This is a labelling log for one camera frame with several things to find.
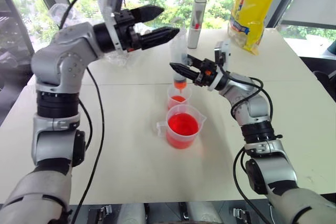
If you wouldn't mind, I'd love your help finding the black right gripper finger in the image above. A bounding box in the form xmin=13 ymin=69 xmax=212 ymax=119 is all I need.
xmin=169 ymin=62 xmax=201 ymax=82
xmin=186 ymin=54 xmax=205 ymax=68

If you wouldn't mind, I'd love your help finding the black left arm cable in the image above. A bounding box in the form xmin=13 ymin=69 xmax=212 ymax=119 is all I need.
xmin=59 ymin=0 xmax=106 ymax=224

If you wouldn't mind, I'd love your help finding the small metal clasp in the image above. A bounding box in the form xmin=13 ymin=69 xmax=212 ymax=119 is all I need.
xmin=96 ymin=204 xmax=114 ymax=220
xmin=232 ymin=207 xmax=249 ymax=221

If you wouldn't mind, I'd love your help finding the crumpled clear plastic bag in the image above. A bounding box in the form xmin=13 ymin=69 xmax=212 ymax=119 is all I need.
xmin=48 ymin=3 xmax=152 ymax=68

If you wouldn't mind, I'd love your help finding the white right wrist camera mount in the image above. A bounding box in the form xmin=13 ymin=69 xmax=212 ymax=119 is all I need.
xmin=208 ymin=39 xmax=232 ymax=92

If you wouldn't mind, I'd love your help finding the yellow snack bag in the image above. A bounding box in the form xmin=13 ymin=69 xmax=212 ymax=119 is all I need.
xmin=227 ymin=0 xmax=281 ymax=57

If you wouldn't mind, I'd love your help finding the tall white grey tube box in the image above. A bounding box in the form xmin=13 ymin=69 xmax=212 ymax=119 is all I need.
xmin=186 ymin=0 xmax=207 ymax=50

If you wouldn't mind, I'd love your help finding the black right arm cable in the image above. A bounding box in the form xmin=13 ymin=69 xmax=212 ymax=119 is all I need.
xmin=220 ymin=65 xmax=284 ymax=224

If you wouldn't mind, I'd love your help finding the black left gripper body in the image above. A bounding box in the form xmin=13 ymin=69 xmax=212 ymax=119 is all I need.
xmin=112 ymin=8 xmax=144 ymax=52

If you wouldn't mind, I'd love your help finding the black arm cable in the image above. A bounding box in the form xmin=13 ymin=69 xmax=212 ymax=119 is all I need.
xmin=220 ymin=65 xmax=284 ymax=224
xmin=59 ymin=0 xmax=106 ymax=224

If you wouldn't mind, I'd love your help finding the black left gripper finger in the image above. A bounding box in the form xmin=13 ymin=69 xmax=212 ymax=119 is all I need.
xmin=130 ymin=4 xmax=165 ymax=24
xmin=138 ymin=26 xmax=181 ymax=51

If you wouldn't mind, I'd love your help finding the silver rounded robot leg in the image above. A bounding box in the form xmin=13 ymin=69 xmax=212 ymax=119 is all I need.
xmin=187 ymin=201 xmax=224 ymax=224
xmin=114 ymin=202 xmax=147 ymax=224

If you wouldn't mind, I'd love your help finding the dark seat with teal cloth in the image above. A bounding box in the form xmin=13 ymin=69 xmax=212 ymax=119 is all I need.
xmin=312 ymin=39 xmax=336 ymax=91

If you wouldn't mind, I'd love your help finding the clear plastic syringe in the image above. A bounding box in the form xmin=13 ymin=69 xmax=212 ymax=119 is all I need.
xmin=170 ymin=27 xmax=188 ymax=95

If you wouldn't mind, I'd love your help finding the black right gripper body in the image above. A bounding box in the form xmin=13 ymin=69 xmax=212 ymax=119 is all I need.
xmin=194 ymin=59 xmax=221 ymax=88

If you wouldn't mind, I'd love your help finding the large clear measuring cup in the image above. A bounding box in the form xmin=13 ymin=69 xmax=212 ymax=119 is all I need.
xmin=156 ymin=104 xmax=207 ymax=150

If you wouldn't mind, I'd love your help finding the black chair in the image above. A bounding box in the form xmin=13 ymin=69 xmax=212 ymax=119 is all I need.
xmin=0 ymin=0 xmax=36 ymax=96

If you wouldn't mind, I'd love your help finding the small clear measuring cup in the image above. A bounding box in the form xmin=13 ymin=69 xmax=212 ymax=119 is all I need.
xmin=167 ymin=86 xmax=193 ymax=112

